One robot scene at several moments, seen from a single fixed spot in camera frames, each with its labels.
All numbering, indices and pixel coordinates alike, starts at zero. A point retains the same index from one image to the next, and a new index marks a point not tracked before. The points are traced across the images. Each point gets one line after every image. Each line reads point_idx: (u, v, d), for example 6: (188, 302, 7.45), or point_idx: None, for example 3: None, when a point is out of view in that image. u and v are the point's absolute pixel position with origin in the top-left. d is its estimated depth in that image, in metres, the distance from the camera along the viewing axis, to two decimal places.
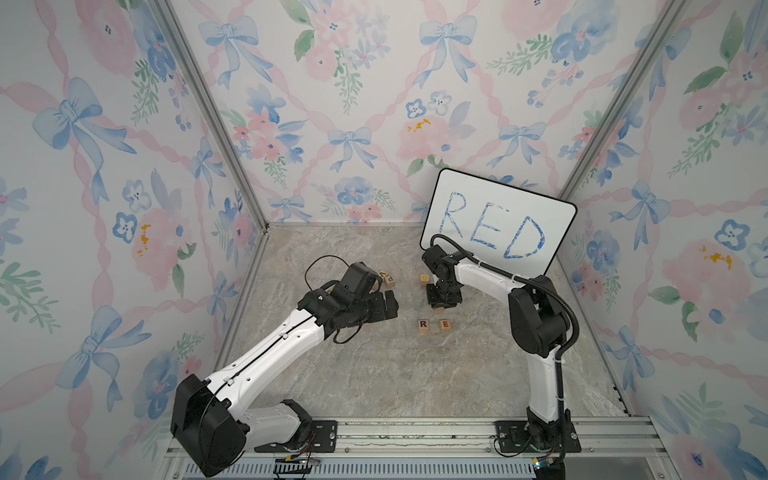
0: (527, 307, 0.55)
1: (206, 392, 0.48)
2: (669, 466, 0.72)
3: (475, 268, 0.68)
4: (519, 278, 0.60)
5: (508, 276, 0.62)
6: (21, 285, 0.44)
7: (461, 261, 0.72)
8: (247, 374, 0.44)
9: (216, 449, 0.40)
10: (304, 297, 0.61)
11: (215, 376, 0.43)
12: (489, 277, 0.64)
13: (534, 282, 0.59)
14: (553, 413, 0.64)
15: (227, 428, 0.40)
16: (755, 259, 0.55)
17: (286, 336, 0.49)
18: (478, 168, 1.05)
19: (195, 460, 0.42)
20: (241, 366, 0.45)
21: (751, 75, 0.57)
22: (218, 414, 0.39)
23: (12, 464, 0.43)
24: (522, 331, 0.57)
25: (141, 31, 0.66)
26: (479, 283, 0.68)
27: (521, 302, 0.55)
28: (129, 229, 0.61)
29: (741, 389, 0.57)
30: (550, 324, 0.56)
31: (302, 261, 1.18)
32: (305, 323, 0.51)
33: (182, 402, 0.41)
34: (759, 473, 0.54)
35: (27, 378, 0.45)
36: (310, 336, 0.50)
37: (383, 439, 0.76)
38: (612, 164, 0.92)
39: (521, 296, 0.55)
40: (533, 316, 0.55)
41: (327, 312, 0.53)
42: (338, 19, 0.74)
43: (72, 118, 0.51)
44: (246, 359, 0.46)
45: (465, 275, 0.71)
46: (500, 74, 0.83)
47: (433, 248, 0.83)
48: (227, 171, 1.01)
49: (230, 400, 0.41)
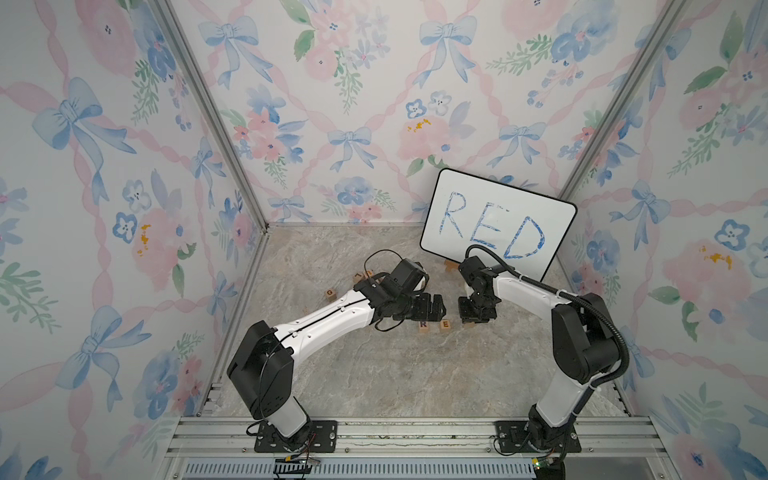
0: (574, 327, 0.49)
1: (269, 339, 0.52)
2: (669, 466, 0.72)
3: (515, 281, 0.64)
4: (564, 295, 0.55)
5: (554, 291, 0.57)
6: (21, 285, 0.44)
7: (499, 275, 0.68)
8: (307, 332, 0.48)
9: (271, 392, 0.44)
10: (359, 281, 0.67)
11: (281, 328, 0.48)
12: (531, 293, 0.59)
13: (583, 299, 0.53)
14: (559, 421, 0.63)
15: (284, 374, 0.44)
16: (755, 259, 0.55)
17: (343, 307, 0.54)
18: (477, 168, 1.05)
19: (246, 400, 0.45)
20: (302, 324, 0.49)
21: (752, 75, 0.57)
22: (280, 359, 0.43)
23: (12, 463, 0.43)
24: (566, 352, 0.51)
25: (141, 31, 0.66)
26: (520, 299, 0.63)
27: (567, 320, 0.49)
28: (129, 229, 0.61)
29: (741, 389, 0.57)
30: (598, 350, 0.50)
31: (302, 261, 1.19)
32: (360, 301, 0.56)
33: (251, 343, 0.45)
34: (759, 473, 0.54)
35: (27, 378, 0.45)
36: (361, 315, 0.54)
37: (383, 439, 0.76)
38: (612, 165, 0.92)
39: (567, 313, 0.50)
40: (579, 337, 0.49)
41: (379, 299, 0.58)
42: (338, 19, 0.74)
43: (72, 118, 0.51)
44: (309, 319, 0.50)
45: (505, 289, 0.67)
46: (500, 74, 0.83)
47: (470, 259, 0.80)
48: (227, 171, 1.01)
49: (294, 349, 0.45)
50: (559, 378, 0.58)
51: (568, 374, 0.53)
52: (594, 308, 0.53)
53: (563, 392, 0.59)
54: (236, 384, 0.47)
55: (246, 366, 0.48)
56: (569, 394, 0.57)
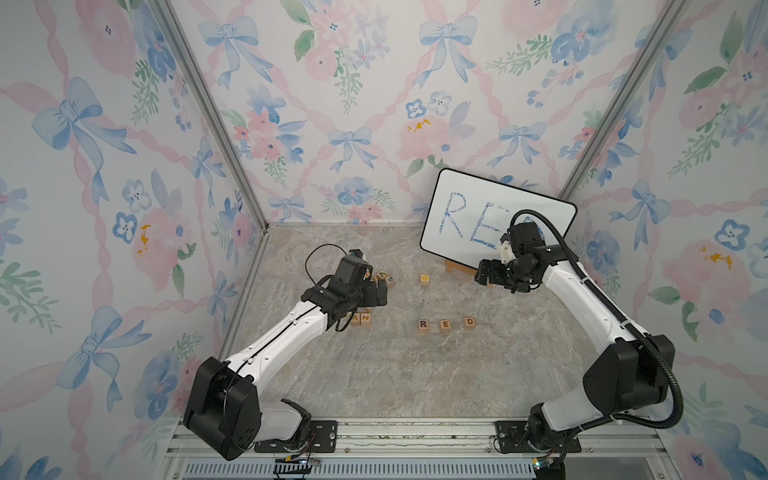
0: (628, 369, 0.43)
1: (224, 374, 0.45)
2: (669, 466, 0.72)
3: (574, 283, 0.54)
4: (629, 328, 0.46)
5: (618, 319, 0.47)
6: (21, 285, 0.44)
7: (558, 264, 0.57)
8: (264, 353, 0.47)
9: (240, 427, 0.42)
10: (305, 291, 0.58)
11: (234, 357, 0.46)
12: (592, 306, 0.50)
13: (649, 340, 0.45)
14: (560, 428, 0.63)
15: (250, 404, 0.42)
16: (755, 259, 0.55)
17: (295, 321, 0.53)
18: (477, 168, 1.05)
19: (216, 442, 0.42)
20: (256, 348, 0.47)
21: (752, 75, 0.57)
22: (241, 388, 0.41)
23: (12, 464, 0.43)
24: (604, 384, 0.46)
25: (141, 31, 0.66)
26: (573, 302, 0.54)
27: (622, 363, 0.42)
28: (129, 230, 0.61)
29: (742, 389, 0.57)
30: (638, 393, 0.45)
31: (302, 261, 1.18)
32: (311, 310, 0.56)
33: (203, 386, 0.42)
34: (759, 472, 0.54)
35: (27, 378, 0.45)
36: (316, 324, 0.55)
37: (383, 439, 0.76)
38: (612, 165, 0.92)
39: (626, 352, 0.43)
40: (628, 380, 0.43)
41: (330, 303, 0.58)
42: (338, 19, 0.74)
43: (72, 118, 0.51)
44: (261, 341, 0.49)
45: (557, 284, 0.57)
46: (500, 74, 0.83)
47: (526, 228, 0.66)
48: (227, 171, 1.01)
49: (254, 375, 0.44)
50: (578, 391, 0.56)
51: (594, 400, 0.49)
52: (662, 357, 0.43)
53: (575, 402, 0.57)
54: (198, 430, 0.43)
55: (205, 410, 0.44)
56: (582, 413, 0.56)
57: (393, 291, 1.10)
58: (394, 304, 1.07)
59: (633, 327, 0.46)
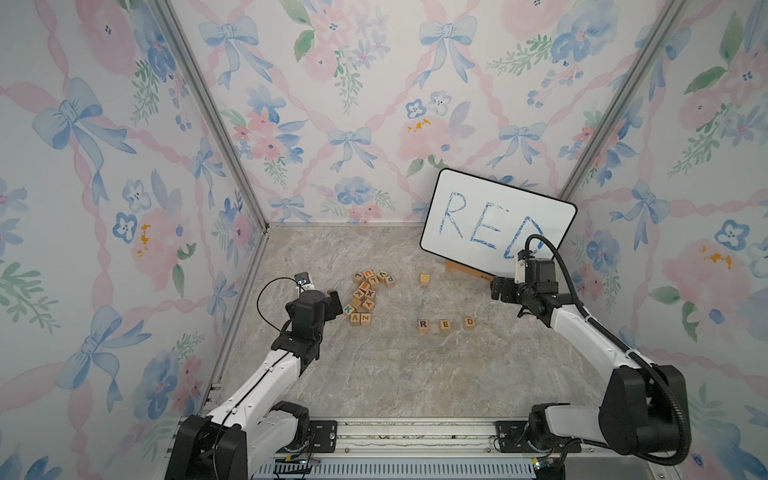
0: (636, 395, 0.42)
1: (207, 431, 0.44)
2: (669, 466, 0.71)
3: (578, 322, 0.56)
4: (634, 357, 0.47)
5: (621, 348, 0.49)
6: (21, 285, 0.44)
7: (562, 305, 0.61)
8: (248, 401, 0.48)
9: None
10: (277, 339, 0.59)
11: (215, 410, 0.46)
12: (594, 340, 0.52)
13: (657, 371, 0.45)
14: (560, 433, 0.63)
15: (241, 454, 0.42)
16: (755, 259, 0.55)
17: (271, 368, 0.55)
18: (477, 168, 1.05)
19: None
20: (238, 397, 0.48)
21: (752, 75, 0.57)
22: (232, 436, 0.42)
23: (12, 464, 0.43)
24: (617, 417, 0.44)
25: (141, 31, 0.66)
26: (580, 343, 0.55)
27: (628, 389, 0.42)
28: (129, 229, 0.61)
29: (742, 389, 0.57)
30: (653, 428, 0.43)
31: (302, 261, 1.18)
32: (284, 357, 0.58)
33: (187, 444, 0.41)
34: (759, 473, 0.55)
35: (27, 378, 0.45)
36: (292, 368, 0.57)
37: (383, 439, 0.76)
38: (612, 165, 0.92)
39: (632, 377, 0.43)
40: (637, 408, 0.42)
41: (299, 350, 0.61)
42: (338, 19, 0.74)
43: (72, 118, 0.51)
44: (243, 390, 0.50)
45: (562, 325, 0.60)
46: (500, 74, 0.83)
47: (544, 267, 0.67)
48: (227, 171, 1.01)
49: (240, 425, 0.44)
50: (588, 412, 0.54)
51: (613, 440, 0.45)
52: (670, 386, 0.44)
53: (582, 421, 0.56)
54: None
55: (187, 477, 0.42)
56: (592, 435, 0.53)
57: (393, 291, 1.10)
58: (394, 304, 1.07)
59: (636, 356, 0.47)
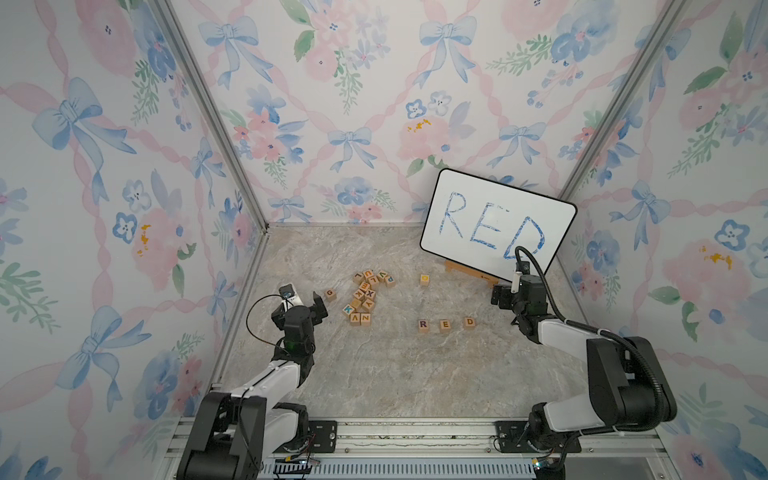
0: (611, 361, 0.47)
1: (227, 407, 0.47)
2: (669, 466, 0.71)
3: (557, 324, 0.64)
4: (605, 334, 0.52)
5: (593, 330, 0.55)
6: (21, 285, 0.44)
7: (544, 319, 0.68)
8: (263, 383, 0.52)
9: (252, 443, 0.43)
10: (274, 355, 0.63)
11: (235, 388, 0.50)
12: (571, 333, 0.58)
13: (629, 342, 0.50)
14: (560, 429, 0.63)
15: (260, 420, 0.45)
16: (755, 259, 0.55)
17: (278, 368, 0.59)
18: (477, 168, 1.05)
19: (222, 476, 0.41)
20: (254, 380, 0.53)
21: (752, 75, 0.57)
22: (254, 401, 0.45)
23: (12, 464, 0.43)
24: (601, 387, 0.47)
25: (141, 32, 0.66)
26: (564, 344, 0.61)
27: (601, 352, 0.47)
28: (129, 230, 0.61)
29: (742, 390, 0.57)
30: (638, 394, 0.45)
31: (302, 261, 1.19)
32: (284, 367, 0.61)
33: (210, 414, 0.44)
34: (759, 473, 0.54)
35: (27, 378, 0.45)
36: (294, 374, 0.62)
37: (383, 439, 0.76)
38: (612, 165, 0.92)
39: (604, 345, 0.48)
40: (615, 372, 0.46)
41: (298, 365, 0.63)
42: (338, 19, 0.74)
43: (72, 118, 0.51)
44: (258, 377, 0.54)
45: (547, 335, 0.66)
46: (500, 74, 0.83)
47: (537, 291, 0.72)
48: (227, 171, 1.01)
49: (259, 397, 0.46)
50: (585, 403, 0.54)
51: (603, 417, 0.47)
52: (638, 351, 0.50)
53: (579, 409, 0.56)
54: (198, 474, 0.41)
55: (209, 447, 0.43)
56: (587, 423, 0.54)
57: (393, 291, 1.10)
58: (394, 304, 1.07)
59: (608, 333, 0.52)
